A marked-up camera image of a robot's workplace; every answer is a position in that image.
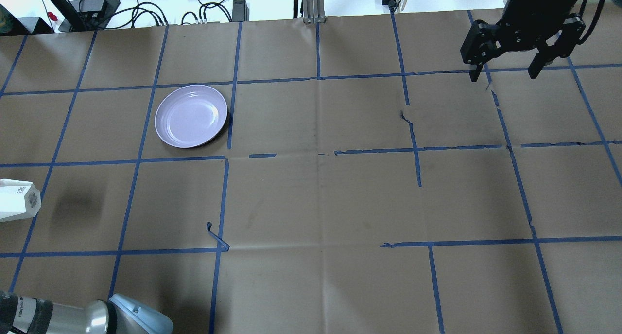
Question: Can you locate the black power adapter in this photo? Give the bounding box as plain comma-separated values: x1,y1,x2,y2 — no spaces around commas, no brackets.
231,0,250,22

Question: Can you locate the white hexagonal cup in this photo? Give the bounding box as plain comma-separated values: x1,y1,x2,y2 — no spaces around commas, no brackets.
0,179,41,222

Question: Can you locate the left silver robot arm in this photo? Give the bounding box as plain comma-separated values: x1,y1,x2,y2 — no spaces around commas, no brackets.
0,291,173,334

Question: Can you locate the lavender plate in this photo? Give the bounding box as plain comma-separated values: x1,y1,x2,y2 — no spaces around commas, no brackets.
154,85,229,149

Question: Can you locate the black camera stand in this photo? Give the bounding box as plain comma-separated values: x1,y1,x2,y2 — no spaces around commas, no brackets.
50,0,121,32

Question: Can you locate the aluminium profile post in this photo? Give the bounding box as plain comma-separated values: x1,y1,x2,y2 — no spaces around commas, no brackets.
301,0,326,24

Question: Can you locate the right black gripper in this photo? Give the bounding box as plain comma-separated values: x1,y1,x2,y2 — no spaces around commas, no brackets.
460,0,586,82

